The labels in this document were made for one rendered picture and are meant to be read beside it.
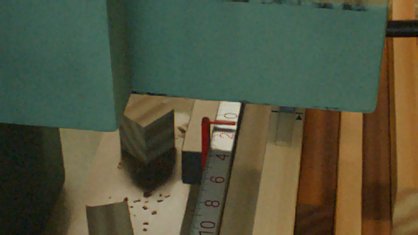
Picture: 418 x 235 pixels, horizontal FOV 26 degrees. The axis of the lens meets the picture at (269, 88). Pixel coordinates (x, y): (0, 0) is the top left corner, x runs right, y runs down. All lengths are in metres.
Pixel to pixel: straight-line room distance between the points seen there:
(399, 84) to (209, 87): 0.13
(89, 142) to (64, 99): 0.32
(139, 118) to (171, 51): 0.27
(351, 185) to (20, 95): 0.19
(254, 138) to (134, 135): 0.22
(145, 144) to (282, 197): 0.29
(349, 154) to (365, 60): 0.08
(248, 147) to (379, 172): 0.08
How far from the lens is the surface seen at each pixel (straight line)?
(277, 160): 0.51
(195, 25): 0.48
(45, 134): 0.69
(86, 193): 0.75
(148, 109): 0.77
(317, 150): 0.56
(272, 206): 0.48
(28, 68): 0.48
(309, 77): 0.49
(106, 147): 0.80
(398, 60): 0.59
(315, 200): 0.53
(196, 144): 0.71
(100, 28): 0.45
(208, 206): 0.51
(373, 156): 0.56
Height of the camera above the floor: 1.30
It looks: 36 degrees down
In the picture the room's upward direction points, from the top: 2 degrees clockwise
